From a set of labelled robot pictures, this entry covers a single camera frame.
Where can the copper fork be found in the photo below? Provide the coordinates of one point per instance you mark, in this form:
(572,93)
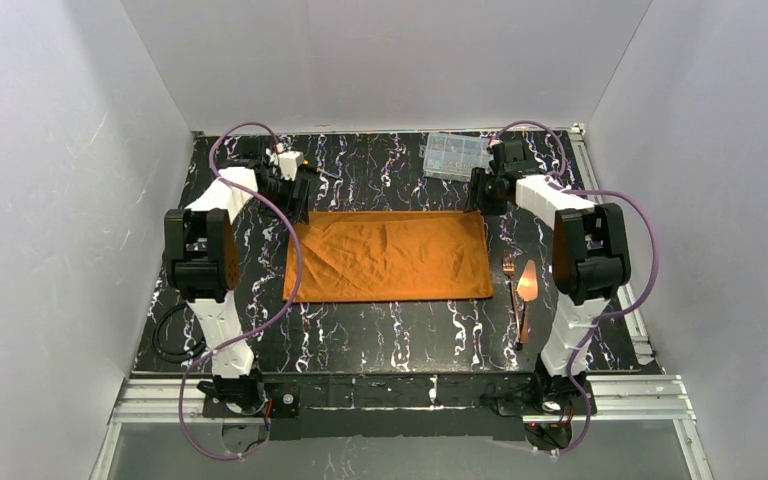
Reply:
(509,270)

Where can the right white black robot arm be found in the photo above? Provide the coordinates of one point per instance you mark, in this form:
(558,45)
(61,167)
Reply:
(590,259)

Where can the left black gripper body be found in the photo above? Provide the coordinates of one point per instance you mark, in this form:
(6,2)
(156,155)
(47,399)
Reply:
(297,193)

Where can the aluminium frame rail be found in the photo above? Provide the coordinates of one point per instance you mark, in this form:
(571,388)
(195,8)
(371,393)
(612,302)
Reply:
(415,405)

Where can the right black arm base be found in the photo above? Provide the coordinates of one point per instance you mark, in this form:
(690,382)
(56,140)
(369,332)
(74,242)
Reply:
(534,394)

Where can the copper cake server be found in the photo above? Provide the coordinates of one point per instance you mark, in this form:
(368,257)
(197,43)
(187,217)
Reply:
(527,290)

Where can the orange cloth napkin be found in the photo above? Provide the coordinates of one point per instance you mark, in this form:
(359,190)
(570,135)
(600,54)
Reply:
(389,256)

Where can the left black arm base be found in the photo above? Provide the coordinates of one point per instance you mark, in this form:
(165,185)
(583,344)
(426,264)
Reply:
(249,396)

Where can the clear plastic parts box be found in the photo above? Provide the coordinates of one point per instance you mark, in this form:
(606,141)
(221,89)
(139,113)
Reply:
(453,157)

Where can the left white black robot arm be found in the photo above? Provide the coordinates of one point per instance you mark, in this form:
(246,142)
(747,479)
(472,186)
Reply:
(202,261)

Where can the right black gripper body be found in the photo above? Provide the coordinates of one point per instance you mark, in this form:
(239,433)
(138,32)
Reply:
(485,192)

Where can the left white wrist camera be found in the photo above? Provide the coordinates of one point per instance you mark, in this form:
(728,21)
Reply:
(288,163)

